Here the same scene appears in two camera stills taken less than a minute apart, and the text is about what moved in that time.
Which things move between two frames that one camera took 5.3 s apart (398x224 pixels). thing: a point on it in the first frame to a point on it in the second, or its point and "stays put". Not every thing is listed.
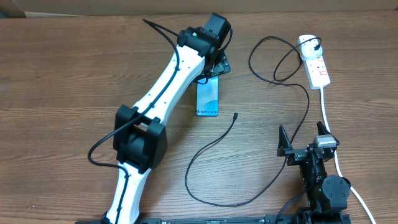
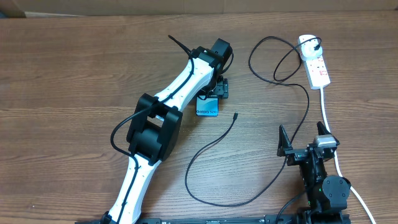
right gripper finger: [284, 143] stays put
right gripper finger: [321, 129] stays put
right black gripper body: [296, 155] stays put
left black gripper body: [221, 65] to [220, 90]
